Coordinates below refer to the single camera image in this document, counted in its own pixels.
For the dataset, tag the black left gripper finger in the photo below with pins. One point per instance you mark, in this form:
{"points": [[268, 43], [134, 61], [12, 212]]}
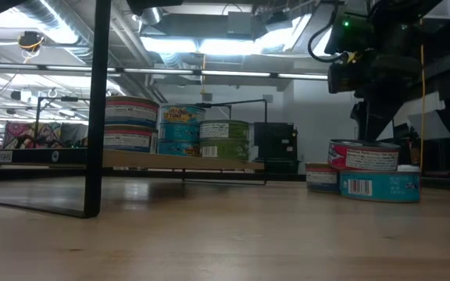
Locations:
{"points": [[151, 4]]}

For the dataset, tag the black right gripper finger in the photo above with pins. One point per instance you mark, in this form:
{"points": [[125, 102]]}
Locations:
{"points": [[358, 115], [379, 117]]}

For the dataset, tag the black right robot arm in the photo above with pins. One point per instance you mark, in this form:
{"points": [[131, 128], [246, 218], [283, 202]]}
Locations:
{"points": [[404, 23]]}

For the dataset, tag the wooden shelf black metal legs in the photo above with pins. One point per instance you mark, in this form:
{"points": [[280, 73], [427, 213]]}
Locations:
{"points": [[97, 136]]}

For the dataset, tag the small yellow tag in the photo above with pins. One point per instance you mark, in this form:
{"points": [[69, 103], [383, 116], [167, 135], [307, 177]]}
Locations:
{"points": [[351, 57]]}

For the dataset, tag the grey angled panel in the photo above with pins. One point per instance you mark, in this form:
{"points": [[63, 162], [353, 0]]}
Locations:
{"points": [[428, 125]]}

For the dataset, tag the long ceiling light strip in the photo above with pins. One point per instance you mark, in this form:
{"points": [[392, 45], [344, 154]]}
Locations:
{"points": [[151, 71]]}

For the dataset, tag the ceiling light panel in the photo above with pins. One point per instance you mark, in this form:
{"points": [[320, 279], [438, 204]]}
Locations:
{"points": [[209, 46]]}

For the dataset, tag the black cabinet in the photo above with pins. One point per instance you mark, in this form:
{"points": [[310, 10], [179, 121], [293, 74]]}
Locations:
{"points": [[276, 144]]}

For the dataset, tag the grey ceiling box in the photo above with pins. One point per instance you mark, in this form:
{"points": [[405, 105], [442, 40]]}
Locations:
{"points": [[239, 24]]}

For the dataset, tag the thin black stand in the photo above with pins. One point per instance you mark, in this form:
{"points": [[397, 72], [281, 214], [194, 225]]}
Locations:
{"points": [[37, 117]]}

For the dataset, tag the colourful patterned cloth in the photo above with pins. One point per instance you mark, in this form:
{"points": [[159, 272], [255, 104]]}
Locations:
{"points": [[22, 132]]}

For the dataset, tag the round silver duct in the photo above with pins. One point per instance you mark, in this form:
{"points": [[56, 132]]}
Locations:
{"points": [[147, 11]]}

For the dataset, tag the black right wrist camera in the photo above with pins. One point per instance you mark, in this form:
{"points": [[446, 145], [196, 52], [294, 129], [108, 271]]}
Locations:
{"points": [[346, 78]]}

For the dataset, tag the large ribbed silver duct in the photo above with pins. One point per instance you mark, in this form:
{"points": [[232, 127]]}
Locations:
{"points": [[65, 23]]}

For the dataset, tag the small grey wall box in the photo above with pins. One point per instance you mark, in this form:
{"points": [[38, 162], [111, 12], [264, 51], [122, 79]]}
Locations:
{"points": [[268, 98], [207, 97]]}

